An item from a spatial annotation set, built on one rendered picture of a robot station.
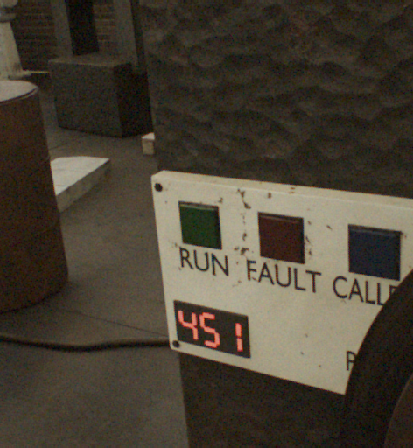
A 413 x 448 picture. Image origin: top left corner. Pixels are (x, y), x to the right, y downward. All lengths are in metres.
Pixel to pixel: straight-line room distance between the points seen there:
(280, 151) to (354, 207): 0.08
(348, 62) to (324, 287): 0.18
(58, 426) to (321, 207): 2.01
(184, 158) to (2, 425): 2.01
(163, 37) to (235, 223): 0.17
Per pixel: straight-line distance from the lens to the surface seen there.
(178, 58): 0.66
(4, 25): 9.05
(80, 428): 2.51
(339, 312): 0.64
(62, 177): 4.65
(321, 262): 0.62
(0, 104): 3.07
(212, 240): 0.66
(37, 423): 2.58
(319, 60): 0.59
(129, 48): 5.78
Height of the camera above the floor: 1.44
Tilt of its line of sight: 21 degrees down
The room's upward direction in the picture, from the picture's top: 5 degrees counter-clockwise
